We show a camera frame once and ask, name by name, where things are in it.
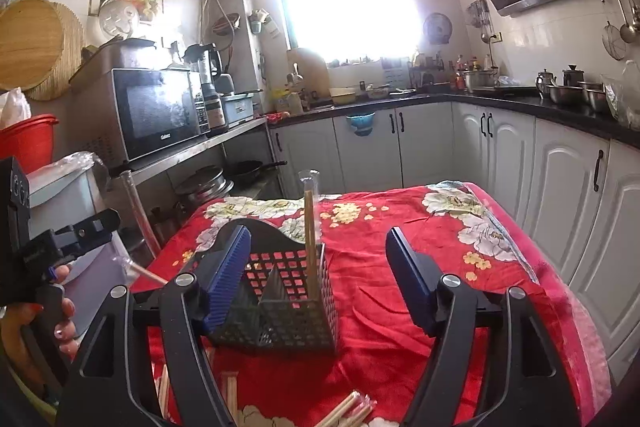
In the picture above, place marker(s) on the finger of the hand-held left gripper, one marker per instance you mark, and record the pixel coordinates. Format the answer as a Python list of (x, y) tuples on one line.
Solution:
[(92, 227)]

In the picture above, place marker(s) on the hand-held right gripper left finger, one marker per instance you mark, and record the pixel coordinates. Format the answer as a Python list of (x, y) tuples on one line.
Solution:
[(229, 279)]

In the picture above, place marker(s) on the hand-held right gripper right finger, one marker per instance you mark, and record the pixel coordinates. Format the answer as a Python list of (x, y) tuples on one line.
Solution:
[(410, 282)]

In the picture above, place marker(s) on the black perforated utensil basket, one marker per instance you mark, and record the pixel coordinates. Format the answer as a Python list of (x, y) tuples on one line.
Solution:
[(280, 307)]

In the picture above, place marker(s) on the wooden chopsticks pair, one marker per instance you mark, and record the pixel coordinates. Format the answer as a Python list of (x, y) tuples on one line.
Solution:
[(345, 409), (145, 274), (231, 392), (311, 247), (162, 392)]

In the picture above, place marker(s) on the person's left hand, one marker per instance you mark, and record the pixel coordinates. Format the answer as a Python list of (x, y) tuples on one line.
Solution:
[(67, 332)]

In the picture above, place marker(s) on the red floral blanket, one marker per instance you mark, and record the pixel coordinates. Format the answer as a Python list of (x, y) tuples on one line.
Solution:
[(380, 267)]

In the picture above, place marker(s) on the stacked steel pots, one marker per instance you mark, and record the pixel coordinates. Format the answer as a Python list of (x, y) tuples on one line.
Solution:
[(202, 187)]

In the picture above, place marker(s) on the red plastic bucket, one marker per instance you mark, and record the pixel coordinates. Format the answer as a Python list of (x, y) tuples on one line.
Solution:
[(27, 144)]

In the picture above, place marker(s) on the black frying pan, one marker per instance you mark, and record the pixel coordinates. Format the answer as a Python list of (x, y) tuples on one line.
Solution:
[(245, 171)]

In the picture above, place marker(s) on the silver microwave oven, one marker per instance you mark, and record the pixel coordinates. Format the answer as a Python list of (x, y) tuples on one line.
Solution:
[(150, 112)]

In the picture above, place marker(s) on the steel shelf rack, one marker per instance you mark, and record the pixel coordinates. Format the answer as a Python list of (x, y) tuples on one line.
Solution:
[(200, 149)]

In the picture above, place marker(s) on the white plastic bag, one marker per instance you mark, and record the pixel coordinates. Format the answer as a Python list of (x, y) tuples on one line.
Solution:
[(14, 107)]

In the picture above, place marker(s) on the blue plastic basin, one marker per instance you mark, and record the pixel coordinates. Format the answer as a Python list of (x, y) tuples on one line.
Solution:
[(360, 124)]

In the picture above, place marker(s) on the dark sauce bottle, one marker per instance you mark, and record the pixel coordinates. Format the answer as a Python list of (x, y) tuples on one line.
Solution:
[(216, 112)]

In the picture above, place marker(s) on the grey electric cooker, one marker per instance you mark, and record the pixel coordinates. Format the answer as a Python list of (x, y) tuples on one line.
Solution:
[(239, 107)]

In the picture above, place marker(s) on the grey rice cooker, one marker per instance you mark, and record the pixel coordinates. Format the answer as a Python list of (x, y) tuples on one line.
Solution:
[(132, 54)]

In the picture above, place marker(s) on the white lower kitchen cabinets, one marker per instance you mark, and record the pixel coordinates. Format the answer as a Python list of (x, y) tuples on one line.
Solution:
[(560, 187)]

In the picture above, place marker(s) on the round bamboo board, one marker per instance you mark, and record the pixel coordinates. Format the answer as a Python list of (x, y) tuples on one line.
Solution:
[(35, 47)]

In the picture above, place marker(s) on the black blender jug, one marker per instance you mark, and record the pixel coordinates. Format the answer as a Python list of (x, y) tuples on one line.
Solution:
[(202, 62)]

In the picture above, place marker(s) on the black kitchen countertop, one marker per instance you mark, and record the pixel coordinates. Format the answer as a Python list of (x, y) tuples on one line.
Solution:
[(500, 100)]

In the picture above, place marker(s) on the row of condiment bottles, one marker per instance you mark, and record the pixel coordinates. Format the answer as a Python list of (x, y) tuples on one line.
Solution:
[(452, 74)]

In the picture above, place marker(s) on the steel cooking pot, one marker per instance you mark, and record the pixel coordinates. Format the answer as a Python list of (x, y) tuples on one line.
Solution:
[(477, 79)]

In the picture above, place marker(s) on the pale cutting board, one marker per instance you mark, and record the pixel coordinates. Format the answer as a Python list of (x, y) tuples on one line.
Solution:
[(312, 72)]

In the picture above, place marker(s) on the steel mixing bowl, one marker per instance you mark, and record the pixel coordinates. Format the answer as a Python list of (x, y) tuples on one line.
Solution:
[(595, 99), (565, 94)]

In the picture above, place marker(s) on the hanging kitchen tools rack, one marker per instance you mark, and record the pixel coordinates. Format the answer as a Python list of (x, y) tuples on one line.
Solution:
[(481, 19)]

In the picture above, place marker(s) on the clear plastic bag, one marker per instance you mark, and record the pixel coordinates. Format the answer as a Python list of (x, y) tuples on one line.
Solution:
[(625, 97)]

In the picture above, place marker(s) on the steel mesh strainer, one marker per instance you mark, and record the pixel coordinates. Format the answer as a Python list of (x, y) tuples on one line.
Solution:
[(614, 42)]

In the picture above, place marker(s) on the steel ladle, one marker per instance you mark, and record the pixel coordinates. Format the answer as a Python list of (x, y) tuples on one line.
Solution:
[(627, 29)]

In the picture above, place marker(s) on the round wall plate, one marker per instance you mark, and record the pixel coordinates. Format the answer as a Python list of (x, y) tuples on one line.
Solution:
[(437, 28)]

